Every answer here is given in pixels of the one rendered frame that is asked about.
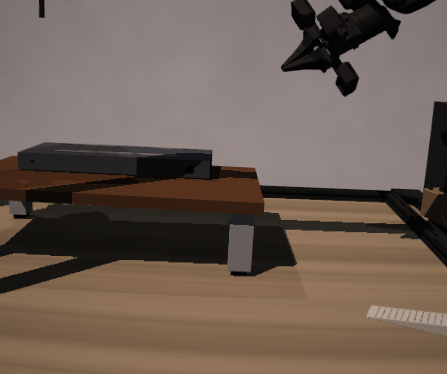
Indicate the brown flat rectangular board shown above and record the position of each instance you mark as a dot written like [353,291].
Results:
[228,190]

